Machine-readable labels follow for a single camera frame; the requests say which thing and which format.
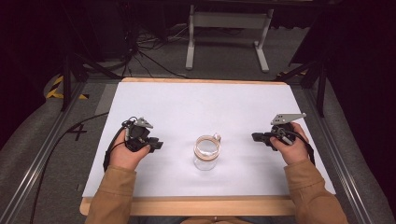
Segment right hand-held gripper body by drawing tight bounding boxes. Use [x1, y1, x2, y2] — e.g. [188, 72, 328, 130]
[264, 112, 307, 147]

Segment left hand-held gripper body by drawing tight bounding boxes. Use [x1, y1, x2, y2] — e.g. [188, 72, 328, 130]
[121, 116, 156, 153]

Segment person's right hand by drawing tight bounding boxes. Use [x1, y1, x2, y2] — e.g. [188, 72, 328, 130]
[269, 121, 311, 166]

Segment person's left hand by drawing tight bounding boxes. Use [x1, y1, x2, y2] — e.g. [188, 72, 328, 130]
[108, 132, 151, 171]

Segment clear glass jar wooden rim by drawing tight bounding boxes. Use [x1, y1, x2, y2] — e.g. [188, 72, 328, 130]
[192, 133, 222, 172]

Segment white table mat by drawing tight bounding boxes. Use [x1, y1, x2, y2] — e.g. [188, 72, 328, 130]
[81, 81, 337, 198]

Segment black metal stand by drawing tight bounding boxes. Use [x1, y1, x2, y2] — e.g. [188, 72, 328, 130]
[274, 54, 331, 119]
[60, 3, 122, 112]

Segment yellow black striped tape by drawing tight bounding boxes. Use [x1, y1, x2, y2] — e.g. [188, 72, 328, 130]
[46, 75, 90, 101]

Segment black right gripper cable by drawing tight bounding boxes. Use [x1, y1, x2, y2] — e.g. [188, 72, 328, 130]
[271, 125, 317, 166]

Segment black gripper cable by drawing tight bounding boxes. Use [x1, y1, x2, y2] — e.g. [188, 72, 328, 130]
[271, 125, 317, 166]
[28, 112, 138, 224]

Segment aluminium rail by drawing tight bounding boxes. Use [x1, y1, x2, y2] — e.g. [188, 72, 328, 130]
[303, 87, 375, 224]
[0, 81, 89, 224]

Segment black floor cables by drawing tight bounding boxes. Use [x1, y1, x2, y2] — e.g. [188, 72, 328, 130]
[92, 18, 244, 80]

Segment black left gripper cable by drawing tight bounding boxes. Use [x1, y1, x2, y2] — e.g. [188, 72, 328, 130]
[28, 112, 138, 224]

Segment white metal table frame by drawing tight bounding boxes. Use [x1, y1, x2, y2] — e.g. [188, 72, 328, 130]
[185, 4, 276, 74]

